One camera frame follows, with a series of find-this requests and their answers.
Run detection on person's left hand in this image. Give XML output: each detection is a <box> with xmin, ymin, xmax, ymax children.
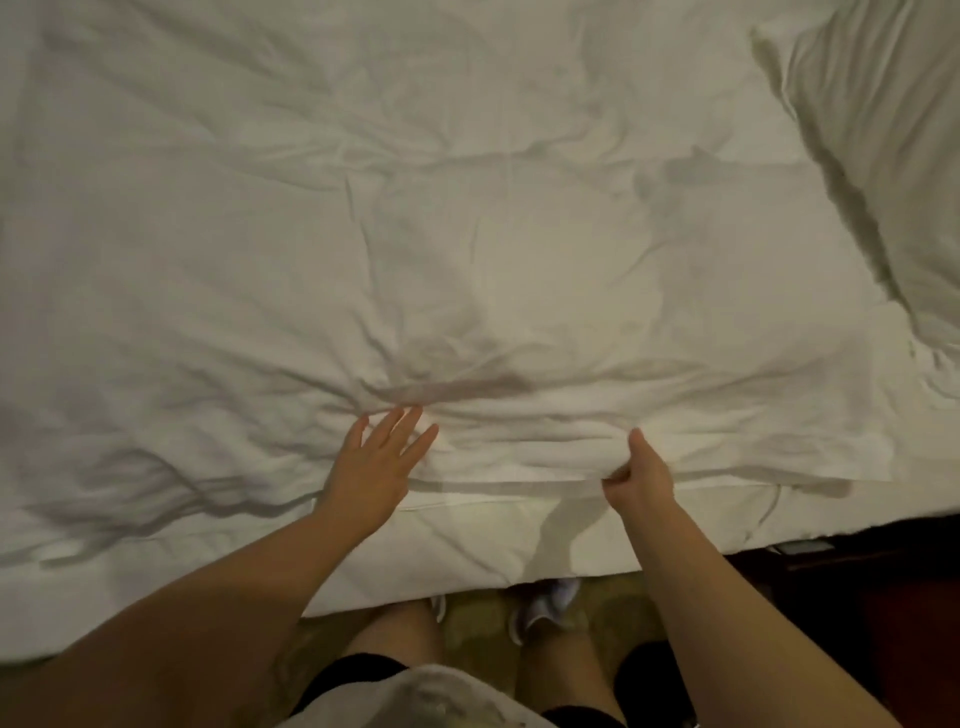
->
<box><xmin>315</xmin><ymin>405</ymin><xmax>441</xmax><ymax>539</ymax></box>

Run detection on person's right hand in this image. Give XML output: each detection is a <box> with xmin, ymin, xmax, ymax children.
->
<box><xmin>603</xmin><ymin>427</ymin><xmax>677</xmax><ymax>521</ymax></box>

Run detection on white duvet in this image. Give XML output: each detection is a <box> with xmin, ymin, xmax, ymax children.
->
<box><xmin>0</xmin><ymin>0</ymin><xmax>909</xmax><ymax>569</ymax></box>

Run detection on white bed sheet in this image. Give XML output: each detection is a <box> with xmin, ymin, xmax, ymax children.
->
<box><xmin>0</xmin><ymin>337</ymin><xmax>960</xmax><ymax>665</ymax></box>

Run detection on white pillow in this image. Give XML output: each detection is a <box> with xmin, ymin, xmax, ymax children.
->
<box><xmin>754</xmin><ymin>0</ymin><xmax>960</xmax><ymax>399</ymax></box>

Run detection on person's left forearm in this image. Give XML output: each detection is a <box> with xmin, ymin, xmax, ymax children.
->
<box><xmin>0</xmin><ymin>510</ymin><xmax>369</xmax><ymax>728</ymax></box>

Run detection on person's right forearm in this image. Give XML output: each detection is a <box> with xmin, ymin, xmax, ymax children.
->
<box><xmin>622</xmin><ymin>507</ymin><xmax>902</xmax><ymax>728</ymax></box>

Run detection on person's left leg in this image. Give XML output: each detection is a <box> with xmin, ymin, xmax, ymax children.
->
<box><xmin>345</xmin><ymin>600</ymin><xmax>446</xmax><ymax>669</ymax></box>

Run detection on person's leg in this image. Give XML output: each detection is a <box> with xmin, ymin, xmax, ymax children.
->
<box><xmin>517</xmin><ymin>618</ymin><xmax>624</xmax><ymax>719</ymax></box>
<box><xmin>345</xmin><ymin>600</ymin><xmax>446</xmax><ymax>669</ymax></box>

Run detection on person's right leg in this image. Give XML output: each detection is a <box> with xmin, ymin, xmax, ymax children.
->
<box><xmin>517</xmin><ymin>618</ymin><xmax>624</xmax><ymax>719</ymax></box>

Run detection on person's black shorts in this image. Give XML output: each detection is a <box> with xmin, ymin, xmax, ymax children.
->
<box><xmin>292</xmin><ymin>652</ymin><xmax>624</xmax><ymax>728</ymax></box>

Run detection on person's white shirt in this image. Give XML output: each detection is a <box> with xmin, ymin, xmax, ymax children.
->
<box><xmin>282</xmin><ymin>667</ymin><xmax>560</xmax><ymax>728</ymax></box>

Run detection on reddish wooden nightstand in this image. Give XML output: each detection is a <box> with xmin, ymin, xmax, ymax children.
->
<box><xmin>772</xmin><ymin>517</ymin><xmax>960</xmax><ymax>728</ymax></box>

